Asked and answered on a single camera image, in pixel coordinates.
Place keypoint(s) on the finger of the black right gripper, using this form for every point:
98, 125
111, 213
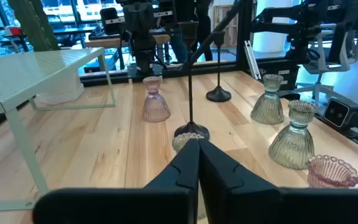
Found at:
131, 17
146, 17

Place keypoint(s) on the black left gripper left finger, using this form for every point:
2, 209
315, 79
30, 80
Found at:
182, 168

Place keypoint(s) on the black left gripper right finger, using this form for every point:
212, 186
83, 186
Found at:
219, 171

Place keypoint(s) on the green ribbed glass candle holder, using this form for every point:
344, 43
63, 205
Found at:
182, 141
292, 146
267, 109

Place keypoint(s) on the pink ribbed glass candle holder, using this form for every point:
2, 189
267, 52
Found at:
329, 174
155, 107

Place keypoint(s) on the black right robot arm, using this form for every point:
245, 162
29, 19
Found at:
143, 53

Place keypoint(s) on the wooden bench top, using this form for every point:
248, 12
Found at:
104, 42

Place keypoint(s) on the dark office desk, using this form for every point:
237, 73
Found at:
73, 30

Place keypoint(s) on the person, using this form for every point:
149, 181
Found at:
204, 28
179, 46

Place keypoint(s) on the white hexagonal plant pot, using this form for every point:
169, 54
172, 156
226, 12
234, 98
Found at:
64, 87

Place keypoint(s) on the green cactus plant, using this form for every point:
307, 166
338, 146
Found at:
34, 25

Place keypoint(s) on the wooden crate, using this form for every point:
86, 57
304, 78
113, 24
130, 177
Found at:
231, 34

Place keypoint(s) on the small red box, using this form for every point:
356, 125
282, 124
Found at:
15, 30

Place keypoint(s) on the mint green perforated metal shelf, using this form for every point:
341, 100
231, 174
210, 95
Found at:
26, 74

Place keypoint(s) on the silver aluminium profile bar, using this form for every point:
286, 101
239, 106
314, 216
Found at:
253, 60

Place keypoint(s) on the grey white office chair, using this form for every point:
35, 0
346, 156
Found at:
322, 62

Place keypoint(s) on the black table-level camera box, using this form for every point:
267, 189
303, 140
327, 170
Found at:
340, 112

